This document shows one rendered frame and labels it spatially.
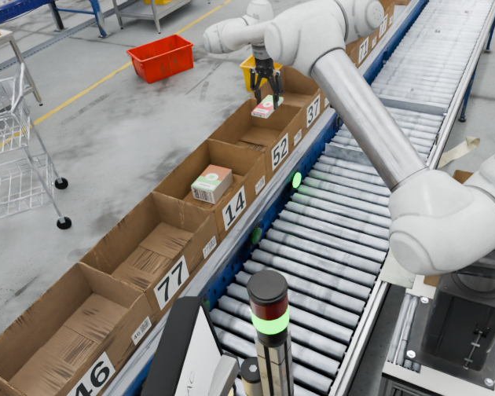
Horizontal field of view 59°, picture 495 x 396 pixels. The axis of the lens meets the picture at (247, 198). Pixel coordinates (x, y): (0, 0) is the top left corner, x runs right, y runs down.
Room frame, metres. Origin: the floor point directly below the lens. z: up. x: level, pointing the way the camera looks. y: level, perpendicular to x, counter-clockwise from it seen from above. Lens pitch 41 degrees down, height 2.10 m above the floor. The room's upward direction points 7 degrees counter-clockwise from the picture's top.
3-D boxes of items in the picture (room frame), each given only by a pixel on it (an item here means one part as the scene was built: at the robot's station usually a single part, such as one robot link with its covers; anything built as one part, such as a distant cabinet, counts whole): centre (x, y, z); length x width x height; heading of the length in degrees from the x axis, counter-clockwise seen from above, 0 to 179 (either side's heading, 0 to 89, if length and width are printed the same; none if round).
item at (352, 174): (1.64, -0.57, 0.72); 0.52 x 0.05 x 0.05; 56
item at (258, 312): (0.34, -0.01, 1.62); 0.05 x 0.05 x 0.06
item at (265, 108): (1.70, -0.14, 1.14); 0.16 x 0.07 x 0.02; 146
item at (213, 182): (1.50, 0.14, 0.92); 0.16 x 0.11 x 0.07; 148
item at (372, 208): (1.48, -0.46, 0.72); 0.52 x 0.05 x 0.05; 56
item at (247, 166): (1.42, 0.14, 0.96); 0.39 x 0.29 x 0.17; 146
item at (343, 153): (1.72, -0.62, 0.76); 0.46 x 0.01 x 0.09; 56
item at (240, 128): (1.74, -0.08, 0.96); 0.39 x 0.29 x 0.17; 146
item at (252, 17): (1.70, -0.13, 1.51); 0.13 x 0.11 x 0.16; 114
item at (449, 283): (0.73, -0.61, 0.91); 0.26 x 0.26 x 0.33; 58
